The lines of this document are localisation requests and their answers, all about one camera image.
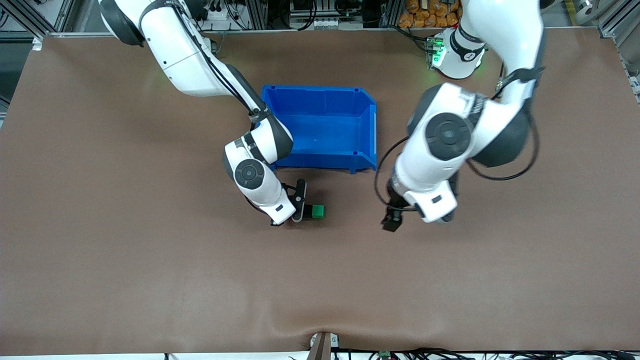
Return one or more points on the blue plastic storage bin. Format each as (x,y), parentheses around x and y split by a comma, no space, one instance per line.
(330,125)

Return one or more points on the white terminal block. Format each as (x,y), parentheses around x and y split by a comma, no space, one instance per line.
(327,23)

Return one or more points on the aluminium table frame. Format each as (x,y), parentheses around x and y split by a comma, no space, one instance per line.
(65,34)

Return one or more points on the green cube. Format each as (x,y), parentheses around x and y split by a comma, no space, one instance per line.
(318,212)

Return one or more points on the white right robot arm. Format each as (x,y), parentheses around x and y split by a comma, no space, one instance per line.
(190,65)

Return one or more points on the front camera mount post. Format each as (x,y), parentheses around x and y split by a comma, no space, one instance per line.
(320,347)

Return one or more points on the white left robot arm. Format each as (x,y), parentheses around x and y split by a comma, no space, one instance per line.
(450,135)

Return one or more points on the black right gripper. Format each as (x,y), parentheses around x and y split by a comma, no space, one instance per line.
(307,211)

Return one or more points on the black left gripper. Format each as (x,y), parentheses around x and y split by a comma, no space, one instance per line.
(393,215)

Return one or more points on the white power strip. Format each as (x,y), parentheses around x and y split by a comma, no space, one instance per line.
(222,15)

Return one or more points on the brown table mat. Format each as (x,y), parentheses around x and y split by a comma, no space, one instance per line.
(150,280)

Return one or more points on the orange snack packets pile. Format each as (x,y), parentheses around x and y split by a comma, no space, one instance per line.
(430,15)

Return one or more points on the black cube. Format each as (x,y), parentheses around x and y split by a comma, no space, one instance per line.
(308,212)

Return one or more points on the small green connector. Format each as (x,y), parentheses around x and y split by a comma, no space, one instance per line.
(385,355)

